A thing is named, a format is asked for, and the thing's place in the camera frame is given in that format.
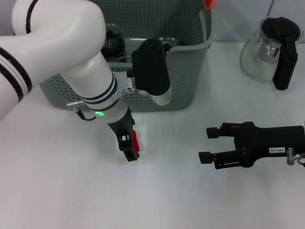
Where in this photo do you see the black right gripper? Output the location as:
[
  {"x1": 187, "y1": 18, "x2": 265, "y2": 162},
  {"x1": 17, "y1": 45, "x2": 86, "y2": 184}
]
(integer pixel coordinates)
[{"x1": 198, "y1": 121, "x2": 305, "y2": 170}]

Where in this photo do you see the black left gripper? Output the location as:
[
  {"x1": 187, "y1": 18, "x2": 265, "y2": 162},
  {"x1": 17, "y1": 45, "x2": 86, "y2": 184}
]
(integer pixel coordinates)
[{"x1": 106, "y1": 108, "x2": 141, "y2": 163}]

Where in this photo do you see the long dark red brick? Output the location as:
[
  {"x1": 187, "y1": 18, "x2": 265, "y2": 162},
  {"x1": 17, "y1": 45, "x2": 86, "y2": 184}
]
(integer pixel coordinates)
[{"x1": 132, "y1": 130, "x2": 142, "y2": 153}]

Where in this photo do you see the glass jar dark lid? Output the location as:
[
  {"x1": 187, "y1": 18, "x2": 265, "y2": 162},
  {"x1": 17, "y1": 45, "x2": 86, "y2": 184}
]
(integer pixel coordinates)
[{"x1": 101, "y1": 23, "x2": 125, "y2": 57}]

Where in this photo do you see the grey-green perforated storage basket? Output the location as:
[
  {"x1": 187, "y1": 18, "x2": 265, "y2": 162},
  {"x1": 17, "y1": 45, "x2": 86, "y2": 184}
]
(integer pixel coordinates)
[{"x1": 38, "y1": 0, "x2": 216, "y2": 113}]

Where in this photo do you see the left wrist connector cable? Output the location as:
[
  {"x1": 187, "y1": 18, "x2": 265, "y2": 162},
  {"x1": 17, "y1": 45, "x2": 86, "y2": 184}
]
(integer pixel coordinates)
[{"x1": 65, "y1": 100, "x2": 96, "y2": 122}]

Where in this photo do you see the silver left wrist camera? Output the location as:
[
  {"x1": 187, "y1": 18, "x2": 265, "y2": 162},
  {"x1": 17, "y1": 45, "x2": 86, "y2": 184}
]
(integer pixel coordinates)
[{"x1": 126, "y1": 38, "x2": 173, "y2": 106}]

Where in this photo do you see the glass teapot black handle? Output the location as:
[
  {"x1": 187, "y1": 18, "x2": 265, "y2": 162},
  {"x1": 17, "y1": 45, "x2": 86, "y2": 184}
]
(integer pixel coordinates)
[{"x1": 240, "y1": 16, "x2": 304, "y2": 91}]

